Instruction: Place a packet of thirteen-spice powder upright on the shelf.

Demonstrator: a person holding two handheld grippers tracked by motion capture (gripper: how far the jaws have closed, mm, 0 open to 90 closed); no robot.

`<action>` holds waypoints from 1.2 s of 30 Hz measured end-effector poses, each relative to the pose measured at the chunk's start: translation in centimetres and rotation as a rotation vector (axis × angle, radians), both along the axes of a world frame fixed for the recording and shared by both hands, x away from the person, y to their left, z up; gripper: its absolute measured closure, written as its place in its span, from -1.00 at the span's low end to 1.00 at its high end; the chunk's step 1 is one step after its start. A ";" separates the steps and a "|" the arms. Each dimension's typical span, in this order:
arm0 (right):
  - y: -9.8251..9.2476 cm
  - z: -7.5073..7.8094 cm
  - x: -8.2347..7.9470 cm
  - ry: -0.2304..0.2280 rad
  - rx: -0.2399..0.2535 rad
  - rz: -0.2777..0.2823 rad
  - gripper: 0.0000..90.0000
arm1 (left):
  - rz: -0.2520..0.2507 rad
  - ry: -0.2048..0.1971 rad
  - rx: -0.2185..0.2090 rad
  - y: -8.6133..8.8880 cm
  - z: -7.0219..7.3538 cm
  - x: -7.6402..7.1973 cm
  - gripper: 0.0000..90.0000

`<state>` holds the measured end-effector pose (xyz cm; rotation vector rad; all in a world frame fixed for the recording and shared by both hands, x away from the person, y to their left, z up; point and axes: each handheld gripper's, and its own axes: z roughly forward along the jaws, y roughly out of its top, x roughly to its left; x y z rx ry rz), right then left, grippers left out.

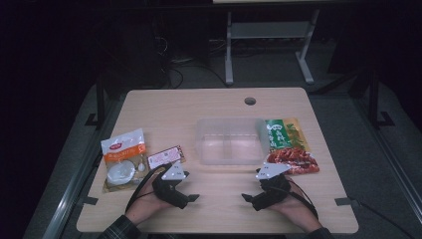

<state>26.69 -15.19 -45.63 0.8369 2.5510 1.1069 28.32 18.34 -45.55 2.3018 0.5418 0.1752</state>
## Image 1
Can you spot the person's right hand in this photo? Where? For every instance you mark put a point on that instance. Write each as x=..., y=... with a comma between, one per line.
x=300, y=209

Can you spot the grey table edge clip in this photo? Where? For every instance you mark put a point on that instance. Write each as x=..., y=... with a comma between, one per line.
x=89, y=200
x=345, y=201

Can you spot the green red snack packet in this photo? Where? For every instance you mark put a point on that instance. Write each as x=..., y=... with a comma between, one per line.
x=288, y=142

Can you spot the clear plastic container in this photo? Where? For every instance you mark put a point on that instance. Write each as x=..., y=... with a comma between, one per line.
x=232, y=146

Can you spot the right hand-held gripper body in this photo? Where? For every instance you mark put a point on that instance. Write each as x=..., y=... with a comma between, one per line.
x=273, y=191

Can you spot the grey metal rail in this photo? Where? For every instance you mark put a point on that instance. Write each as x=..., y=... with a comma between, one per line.
x=401, y=176
x=74, y=189

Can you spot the black metal post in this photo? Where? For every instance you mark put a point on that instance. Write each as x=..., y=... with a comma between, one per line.
x=374, y=99
x=100, y=103

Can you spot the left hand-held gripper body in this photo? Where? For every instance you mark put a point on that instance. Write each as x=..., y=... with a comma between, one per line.
x=167, y=189

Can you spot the white orange snack packet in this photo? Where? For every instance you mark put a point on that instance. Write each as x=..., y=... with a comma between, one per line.
x=124, y=156

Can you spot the small snack packet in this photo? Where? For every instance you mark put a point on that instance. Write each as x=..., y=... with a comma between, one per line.
x=164, y=156

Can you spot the person's left hand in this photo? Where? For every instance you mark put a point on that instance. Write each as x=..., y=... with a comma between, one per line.
x=146, y=204

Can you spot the white metal stand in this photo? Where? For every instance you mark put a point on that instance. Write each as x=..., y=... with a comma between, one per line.
x=268, y=30

